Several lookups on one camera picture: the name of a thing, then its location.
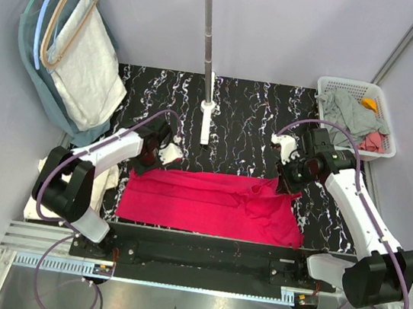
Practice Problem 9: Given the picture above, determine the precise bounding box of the white plastic laundry basket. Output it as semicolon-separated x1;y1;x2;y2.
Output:
316;76;396;161

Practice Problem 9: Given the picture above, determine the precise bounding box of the aluminium frame rail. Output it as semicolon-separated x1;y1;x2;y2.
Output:
0;215;413;309

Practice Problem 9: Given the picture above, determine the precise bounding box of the teal garment on hanger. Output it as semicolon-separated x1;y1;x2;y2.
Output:
18;0;110;147

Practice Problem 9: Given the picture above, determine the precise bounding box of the white towel on hanger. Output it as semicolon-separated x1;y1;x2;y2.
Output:
47;0;126;131

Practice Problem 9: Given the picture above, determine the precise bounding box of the blue plastic hanger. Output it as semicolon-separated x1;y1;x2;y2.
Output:
29;0;101;78

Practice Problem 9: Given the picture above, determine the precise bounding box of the salmon pink t shirt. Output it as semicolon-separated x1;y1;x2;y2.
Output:
358;132;385;155

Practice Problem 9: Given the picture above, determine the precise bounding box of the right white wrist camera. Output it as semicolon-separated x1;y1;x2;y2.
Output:
271;134;300;165

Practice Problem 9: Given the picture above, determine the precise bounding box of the orange garment in basket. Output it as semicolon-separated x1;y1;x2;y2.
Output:
360;97;378;113

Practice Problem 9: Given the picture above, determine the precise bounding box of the grey t shirt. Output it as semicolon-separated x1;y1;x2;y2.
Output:
318;88;390;147

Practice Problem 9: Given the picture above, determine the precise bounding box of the pink red t shirt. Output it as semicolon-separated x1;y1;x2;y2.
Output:
115;169;304;249

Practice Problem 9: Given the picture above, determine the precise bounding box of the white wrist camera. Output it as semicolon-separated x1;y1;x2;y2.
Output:
271;134;300;165
158;135;184;166

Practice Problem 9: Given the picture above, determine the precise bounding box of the cream folded t shirt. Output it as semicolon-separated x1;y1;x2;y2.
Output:
23;165;120;220

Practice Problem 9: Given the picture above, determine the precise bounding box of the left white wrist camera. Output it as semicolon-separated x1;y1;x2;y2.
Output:
158;135;184;166

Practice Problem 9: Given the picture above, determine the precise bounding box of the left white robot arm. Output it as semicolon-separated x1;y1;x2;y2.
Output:
31;118;178;244

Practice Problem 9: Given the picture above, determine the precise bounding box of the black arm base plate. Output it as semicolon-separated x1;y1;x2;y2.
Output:
69;223;336;301

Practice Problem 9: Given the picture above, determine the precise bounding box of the tan wooden hanger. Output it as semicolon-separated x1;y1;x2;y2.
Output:
27;0;100;76

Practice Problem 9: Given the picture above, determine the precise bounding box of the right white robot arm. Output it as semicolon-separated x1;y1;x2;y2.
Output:
271;128;413;309

